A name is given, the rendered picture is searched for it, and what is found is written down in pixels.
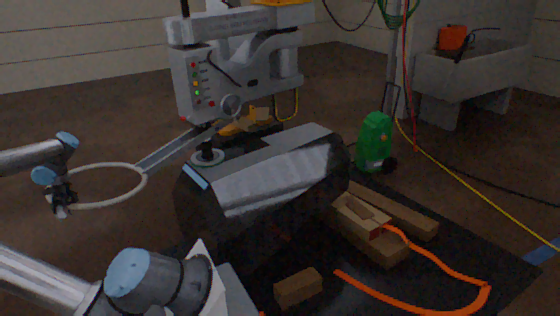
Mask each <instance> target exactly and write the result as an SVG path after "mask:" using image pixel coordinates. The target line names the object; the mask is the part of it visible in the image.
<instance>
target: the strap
mask: <svg viewBox="0 0 560 316"><path fill-rule="evenodd" d="M381 227H383V228H386V229H388V230H392V231H394V232H396V233H398V235H401V236H402V238H403V241H405V243H406V244H407V242H408V240H407V239H406V237H405V236H404V235H403V231H402V230H399V229H398V228H395V227H393V226H391V225H387V224H386V225H385V224H384V225H383V226H381ZM409 242H410V241H409ZM409 247H411V248H412V249H414V250H415V251H417V252H420V253H422V254H424V255H426V256H427V257H429V258H432V260H433V261H435V262H436V263H437V264H438V265H439V266H440V267H441V268H442V269H444V270H445V271H446V272H447V273H449V274H450V275H451V276H456V277H457V278H460V279H462V280H464V281H467V282H469V283H475V284H478V285H481V290H480V293H479V295H478V296H477V298H476V301H474V302H473V303H471V304H470V305H469V306H466V307H464V308H462V309H459V310H456V311H435V310H429V309H422V308H417V307H415V306H412V305H409V304H406V303H404V302H402V301H397V300H395V299H393V298H390V297H389V296H387V295H383V294H381V293H379V292H377V291H375V290H373V289H370V288H368V287H367V286H365V285H364V284H362V283H359V282H358V281H356V280H355V279H354V278H352V277H350V276H348V275H346V273H344V272H341V271H340V270H339V269H336V270H335V272H334V273H335V274H336V275H338V276H340V277H342V278H343V279H345V280H346V281H347V282H349V283H351V284H353V285H354V286H356V287H357V288H358V289H362V290H363V291H365V292H366V293H367V294H371V295H373V296H374V297H377V298H378V299H380V300H382V301H386V302H388V303H390V304H392V305H395V306H396V307H401V308H403V309H406V310H408V311H411V312H414V313H417V314H424V315H428V316H465V315H467V314H470V313H473V312H475V311H477V309H478V308H481V307H482V306H483V303H484V302H485V301H486V299H487V296H488V291H489V290H490V287H491V286H489V285H487V282H484V281H481V280H478V279H475V278H473V277H467V276H464V275H462V274H460V273H457V272H456V271H454V270H450V268H448V267H447V266H446V265H445V264H443V263H442V262H441V261H440V260H439V259H438V258H437V257H435V256H434V255H433V254H432V253H429V252H427V251H426V250H425V249H422V248H420V247H417V246H415V245H414V244H413V243H411V242H410V245H409Z"/></svg>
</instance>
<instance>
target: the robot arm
mask: <svg viewBox="0 0 560 316"><path fill-rule="evenodd" d="M78 145H79V141H78V140H77V139H76V137H74V136H73V135H70V134H69V133H66V132H63V131H60V132H58V133H57V134H56V136H55V137H54V138H52V139H49V140H44V141H41V142H37V143H34V144H30V145H27V146H20V147H16V148H13V149H9V150H6V151H0V179H2V178H5V177H7V176H10V175H12V174H17V173H20V172H22V171H25V170H28V169H30V168H34V169H33V170H32V173H31V178H32V180H33V181H34V182H35V183H36V184H38V185H51V186H50V187H47V188H45V189H44V190H43V191H42V194H43V196H46V195H47V196H48V195H50V194H51V193H53V192H54V191H55V192H54V194H53V195H52V197H51V198H52V201H51V209H52V211H53V213H54V214H55V217H56V218H57V219H58V220H59V221H60V222H61V223H62V218H66V217H67V215H66V213H64V212H63V211H62V207H65V208H68V206H69V205H70V204H72V203H74V204H75V202H77V201H79V199H78V195H77V191H75V190H70V185H72V184H71V182H69V179H70V178H69V171H68V168H67V162H68V161H69V159H70V157H71V156H72V154H73V153H74V152H75V151H76V149H77V146H78ZM75 194H76V196H77V198H75ZM58 204H59V205H61V206H62V207H61V206H58ZM107 274H108V275H107V277H106V278H105V279H104V281H102V280H99V281H96V282H94V283H90V282H89V281H86V280H84V279H81V278H79V277H77V276H76V275H74V274H70V273H69V272H67V271H65V270H64V269H62V270H61V269H59V268H57V267H56V266H54V265H51V264H49V263H47V262H45V261H44V260H40V259H38V258H36V257H34V256H32V255H29V254H27V253H25V252H23V251H22V250H18V249H16V248H15V247H13V246H10V245H7V244H5V243H3V242H1V241H0V289H2V290H3V291H6V292H8V293H11V294H14V295H16V296H17V297H19V298H24V299H25V300H27V301H30V302H31V303H35V304H38V305H39V306H41V307H43V308H47V309H49V310H51V311H53V312H55V313H56V312H57V313H59V314H60V315H63V316H143V315H145V314H146V312H147V310H148V309H149V308H150V307H151V306H152V305H153V304H154V305H159V306H163V307H165V308H168V309H170V311H171V312H173V313H175V314H176V315H178V316H191V315H192V314H193V313H194V312H196V311H197V309H198V307H199V306H200V305H201V303H202V301H203V297H204V295H205V293H206V289H207V286H208V279H209V273H208V268H207V266H206V264H205V262H204V261H203V260H200V259H197V258H191V259H183V260H178V259H175V258H172V257H167V256H163V255H161V254H157V253H155V252H153V253H151V252H149V251H146V250H145V249H138V248H126V249H124V250H122V252H120V253H119V254H118V255H117V256H115V259H114V260H113V261H112V263H111V264H110V266H109V269H108V271H107Z"/></svg>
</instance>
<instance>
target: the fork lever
mask: <svg viewBox="0 0 560 316"><path fill-rule="evenodd" d="M223 117H224V116H223ZM223 117H220V118H217V119H215V120H212V121H210V122H211V125H212V124H214V123H216V122H217V121H219V120H221V119H222V118H223ZM232 122H233V118H224V119H223V120H222V121H219V122H218V123H217V124H215V125H214V126H211V127H210V128H209V129H207V130H206V131H204V132H202V133H201V134H200V135H198V136H196V135H197V134H198V133H197V132H196V126H195V127H193V128H192V129H190V131H186V132H185V133H184V134H183V135H181V136H179V137H177V138H176V139H174V141H170V142H169V143H168V144H167V145H165V146H164V147H161V148H160V149H158V151H156V152H153V153H152V154H151V155H149V156H148V157H146V158H144V159H142V160H141V161H140V162H137V163H136V164H135V165H134V166H135V167H136V168H137V167H140V168H142V169H143V170H144V171H142V172H141V173H142V174H147V177H148V178H149V177H151V176H152V175H153V174H154V173H157V172H158V171H159V170H161V169H162V168H163V167H166V166H167V165H169V163H171V162H174V160H176V159H177V158H179V157H181V156H182V155H184V154H185V153H186V152H189V151H190V150H191V149H192V148H194V147H196V146H197V145H199V144H200V143H201V142H204V141H206V139H208V138H209V137H211V136H213V135H214V134H216V133H217V132H218V131H221V130H222V129H223V128H224V127H226V126H228V125H229V124H231V123H232ZM193 136H196V137H195V138H193V139H192V140H190V138H192V137H193Z"/></svg>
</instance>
